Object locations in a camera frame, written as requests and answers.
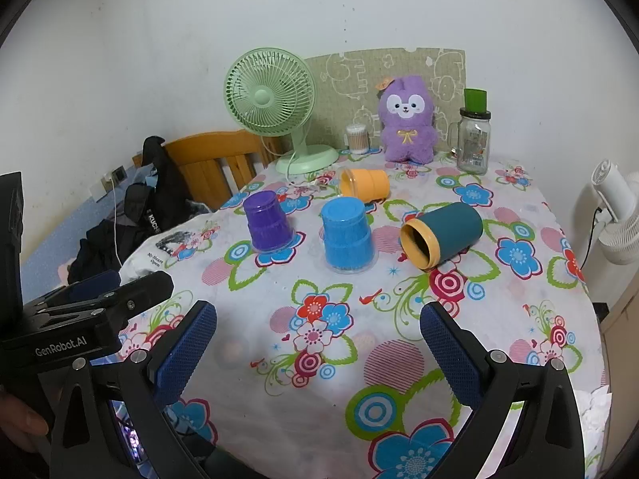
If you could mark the orange cup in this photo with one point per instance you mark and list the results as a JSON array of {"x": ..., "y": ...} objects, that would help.
[{"x": 369, "y": 184}]

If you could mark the cotton swab container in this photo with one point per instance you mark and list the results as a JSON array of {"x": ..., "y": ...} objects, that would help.
[{"x": 358, "y": 140}]

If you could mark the dark clothes pile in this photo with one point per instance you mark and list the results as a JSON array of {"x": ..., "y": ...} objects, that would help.
[{"x": 100, "y": 249}]

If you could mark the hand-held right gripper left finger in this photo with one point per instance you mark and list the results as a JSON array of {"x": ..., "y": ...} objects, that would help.
[{"x": 184, "y": 354}]

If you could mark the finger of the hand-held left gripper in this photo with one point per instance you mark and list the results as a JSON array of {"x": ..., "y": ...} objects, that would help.
[
  {"x": 145, "y": 290},
  {"x": 95, "y": 282}
]

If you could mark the glass jar with green lid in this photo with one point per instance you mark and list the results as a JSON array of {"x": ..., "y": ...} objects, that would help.
[{"x": 473, "y": 144}]

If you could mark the black jacket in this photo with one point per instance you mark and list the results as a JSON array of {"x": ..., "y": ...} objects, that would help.
[{"x": 159, "y": 194}]

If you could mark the green printed board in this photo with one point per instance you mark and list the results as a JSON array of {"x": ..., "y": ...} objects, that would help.
[{"x": 349, "y": 75}]

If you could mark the purple cup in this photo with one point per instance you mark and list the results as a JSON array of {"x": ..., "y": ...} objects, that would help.
[{"x": 267, "y": 219}]

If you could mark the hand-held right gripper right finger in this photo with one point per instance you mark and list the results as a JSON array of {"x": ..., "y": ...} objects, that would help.
[{"x": 452, "y": 354}]

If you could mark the wooden chair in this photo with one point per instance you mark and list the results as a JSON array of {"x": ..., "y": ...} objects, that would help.
[{"x": 209, "y": 155}]

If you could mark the person's left hand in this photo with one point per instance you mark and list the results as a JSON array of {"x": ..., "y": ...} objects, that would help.
[{"x": 20, "y": 421}]

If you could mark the wall socket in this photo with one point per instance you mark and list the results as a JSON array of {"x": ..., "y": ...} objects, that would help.
[{"x": 116, "y": 175}]

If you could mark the white printed shirt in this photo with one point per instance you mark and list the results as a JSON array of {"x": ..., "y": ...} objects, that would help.
[{"x": 167, "y": 259}]

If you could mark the blue cup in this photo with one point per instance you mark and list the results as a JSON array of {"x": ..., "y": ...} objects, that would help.
[{"x": 347, "y": 234}]

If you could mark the teal cup with yellow rim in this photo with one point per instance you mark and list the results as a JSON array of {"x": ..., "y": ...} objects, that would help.
[{"x": 452, "y": 229}]

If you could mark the floral tablecloth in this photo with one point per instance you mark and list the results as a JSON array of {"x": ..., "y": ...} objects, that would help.
[{"x": 319, "y": 379}]

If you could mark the green desk fan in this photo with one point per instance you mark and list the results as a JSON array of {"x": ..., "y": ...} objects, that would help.
[{"x": 269, "y": 95}]

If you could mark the white clip fan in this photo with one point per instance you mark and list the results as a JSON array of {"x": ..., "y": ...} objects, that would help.
[{"x": 619, "y": 232}]

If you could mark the purple plush toy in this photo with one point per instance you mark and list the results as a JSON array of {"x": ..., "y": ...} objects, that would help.
[{"x": 407, "y": 132}]

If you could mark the beige cabinet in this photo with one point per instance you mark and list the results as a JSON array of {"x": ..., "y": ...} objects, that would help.
[{"x": 624, "y": 339}]

